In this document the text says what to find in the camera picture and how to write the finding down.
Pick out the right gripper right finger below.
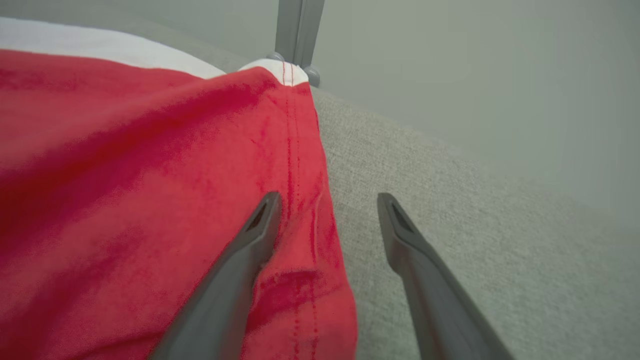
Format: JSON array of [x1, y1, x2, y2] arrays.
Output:
[[377, 192, 517, 360]]

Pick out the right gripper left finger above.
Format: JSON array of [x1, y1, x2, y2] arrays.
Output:
[[149, 190, 283, 360]]

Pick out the red shorts white trim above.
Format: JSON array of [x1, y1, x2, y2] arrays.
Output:
[[0, 17, 359, 360]]

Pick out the grey metal partition post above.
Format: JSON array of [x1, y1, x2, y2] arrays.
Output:
[[274, 0, 326, 68]]

